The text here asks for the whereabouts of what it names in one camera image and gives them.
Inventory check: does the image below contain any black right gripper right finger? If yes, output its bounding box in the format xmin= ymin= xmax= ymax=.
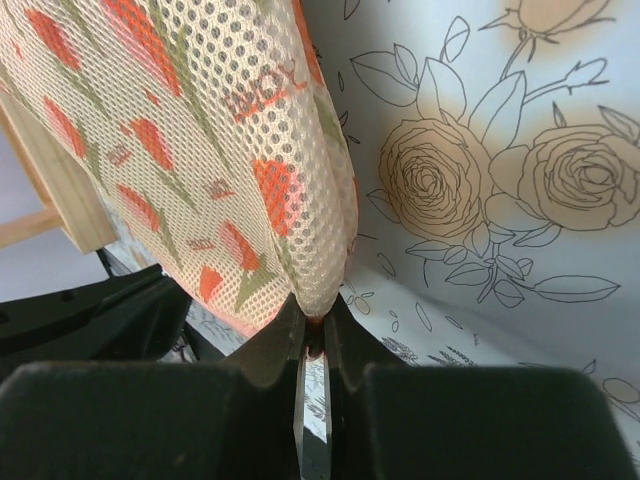
xmin=323 ymin=299 xmax=636 ymax=479

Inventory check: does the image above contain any wooden clothes rack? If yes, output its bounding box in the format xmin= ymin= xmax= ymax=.
xmin=1 ymin=94 xmax=119 ymax=254

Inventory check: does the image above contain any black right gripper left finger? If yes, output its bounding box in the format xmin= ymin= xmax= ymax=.
xmin=1 ymin=297 xmax=305 ymax=479

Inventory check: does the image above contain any peach floral mesh laundry bag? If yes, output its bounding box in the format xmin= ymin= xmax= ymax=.
xmin=1 ymin=0 xmax=358 ymax=334

